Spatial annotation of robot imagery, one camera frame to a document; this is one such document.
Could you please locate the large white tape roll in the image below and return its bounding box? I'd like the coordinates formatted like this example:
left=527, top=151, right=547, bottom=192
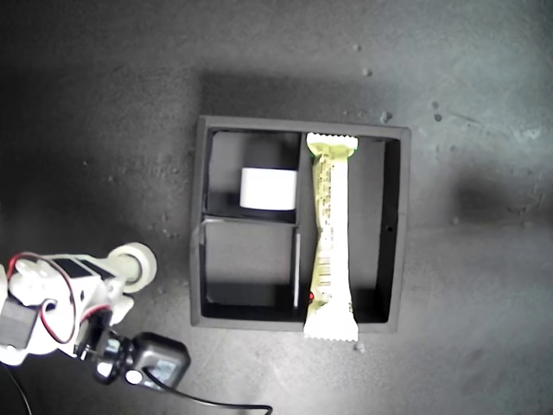
left=239, top=167, right=300, bottom=213

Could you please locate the thin black cable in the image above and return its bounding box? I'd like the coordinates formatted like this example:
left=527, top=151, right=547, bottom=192
left=0, top=361, right=34, bottom=415

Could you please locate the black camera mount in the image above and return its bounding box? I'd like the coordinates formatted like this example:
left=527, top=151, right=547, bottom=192
left=73, top=310, right=131, bottom=386

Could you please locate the black compartment tray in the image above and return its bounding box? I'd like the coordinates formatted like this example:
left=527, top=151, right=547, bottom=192
left=189, top=114, right=411, bottom=334

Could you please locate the black camera cable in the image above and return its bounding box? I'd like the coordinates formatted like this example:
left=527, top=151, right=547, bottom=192
left=142, top=367, right=274, bottom=415

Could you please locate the snack bar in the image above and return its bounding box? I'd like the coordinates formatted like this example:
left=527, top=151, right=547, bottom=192
left=302, top=131, right=360, bottom=342

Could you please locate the white tape roll green core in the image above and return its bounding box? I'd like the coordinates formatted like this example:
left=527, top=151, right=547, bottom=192
left=106, top=242, right=159, bottom=296

